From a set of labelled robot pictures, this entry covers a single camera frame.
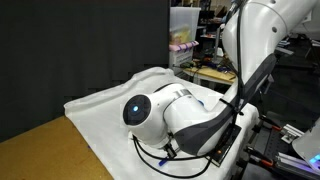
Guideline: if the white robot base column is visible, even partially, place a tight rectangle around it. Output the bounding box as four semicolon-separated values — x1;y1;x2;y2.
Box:
292;117;320;168

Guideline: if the clear plastic storage bin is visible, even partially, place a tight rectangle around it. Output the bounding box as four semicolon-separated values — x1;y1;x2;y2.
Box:
168;6;202;46

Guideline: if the pink purple bin lid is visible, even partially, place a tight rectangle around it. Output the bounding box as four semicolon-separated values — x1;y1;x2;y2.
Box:
168;40;200;53

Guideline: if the black backdrop curtain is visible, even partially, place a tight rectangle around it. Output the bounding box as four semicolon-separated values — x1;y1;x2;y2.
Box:
0;0;169;144

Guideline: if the aluminium extrusion rail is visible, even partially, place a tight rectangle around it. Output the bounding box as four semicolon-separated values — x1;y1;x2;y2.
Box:
273;151;320;177

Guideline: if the aluminium mounting bracket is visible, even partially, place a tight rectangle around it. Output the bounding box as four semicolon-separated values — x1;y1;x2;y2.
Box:
280;123;305;145

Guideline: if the white tablecloth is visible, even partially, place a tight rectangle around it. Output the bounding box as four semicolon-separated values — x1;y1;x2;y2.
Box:
63;66;260;180

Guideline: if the black orange bar clamp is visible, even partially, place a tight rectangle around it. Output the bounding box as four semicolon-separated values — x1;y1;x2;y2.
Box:
244;145;278;168
257;114;284;133

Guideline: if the black perforated breadboard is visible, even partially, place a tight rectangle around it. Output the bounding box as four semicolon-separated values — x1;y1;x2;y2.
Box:
238;121;320;180

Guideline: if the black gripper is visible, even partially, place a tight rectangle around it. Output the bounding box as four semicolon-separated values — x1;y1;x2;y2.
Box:
164;141;178;159

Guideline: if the cluttered wooden work table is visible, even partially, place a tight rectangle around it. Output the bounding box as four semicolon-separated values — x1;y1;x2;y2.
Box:
182;64;238;86

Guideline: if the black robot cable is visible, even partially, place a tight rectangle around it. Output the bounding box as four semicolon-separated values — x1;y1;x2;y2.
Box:
132;3;246;179

